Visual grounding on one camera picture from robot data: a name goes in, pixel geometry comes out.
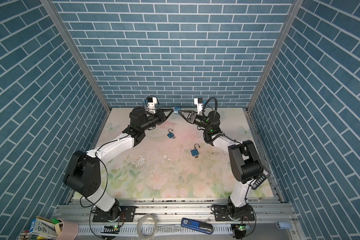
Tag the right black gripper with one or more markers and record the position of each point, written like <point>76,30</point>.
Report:
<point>190,116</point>

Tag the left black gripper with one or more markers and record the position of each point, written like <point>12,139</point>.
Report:
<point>162,114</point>

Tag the blue padlock with key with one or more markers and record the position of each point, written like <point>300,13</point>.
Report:
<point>177,110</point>

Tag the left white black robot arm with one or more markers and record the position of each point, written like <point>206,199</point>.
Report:
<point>83,173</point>

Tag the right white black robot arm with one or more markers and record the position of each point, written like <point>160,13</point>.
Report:
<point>245,163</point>

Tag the far blue padlock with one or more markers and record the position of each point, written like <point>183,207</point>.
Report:
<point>171,134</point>

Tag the right blue padlock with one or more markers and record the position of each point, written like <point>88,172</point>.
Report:
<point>195,151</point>

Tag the floral table mat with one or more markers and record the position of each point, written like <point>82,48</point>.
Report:
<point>164,168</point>

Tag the black calculator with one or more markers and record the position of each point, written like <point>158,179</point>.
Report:
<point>260,178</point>

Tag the blue black handheld device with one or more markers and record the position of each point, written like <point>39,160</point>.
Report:
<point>197,226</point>

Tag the small light blue object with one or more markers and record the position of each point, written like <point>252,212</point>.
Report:
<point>284,225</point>

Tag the pink cup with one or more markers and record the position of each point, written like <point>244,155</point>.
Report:
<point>69,230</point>

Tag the white blue cardboard box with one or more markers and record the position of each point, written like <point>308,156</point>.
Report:
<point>44,228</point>

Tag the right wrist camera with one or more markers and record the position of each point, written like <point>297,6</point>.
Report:
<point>199,103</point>

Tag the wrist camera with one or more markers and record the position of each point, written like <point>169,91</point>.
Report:
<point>199,103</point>
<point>152,104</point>

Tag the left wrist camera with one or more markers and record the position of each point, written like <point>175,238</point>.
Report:
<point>152,104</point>

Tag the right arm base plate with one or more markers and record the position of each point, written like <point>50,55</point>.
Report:
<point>229,212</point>

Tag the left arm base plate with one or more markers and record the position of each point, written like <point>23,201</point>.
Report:
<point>116,214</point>

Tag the aluminium rail frame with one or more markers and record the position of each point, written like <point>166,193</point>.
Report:
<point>171,211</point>

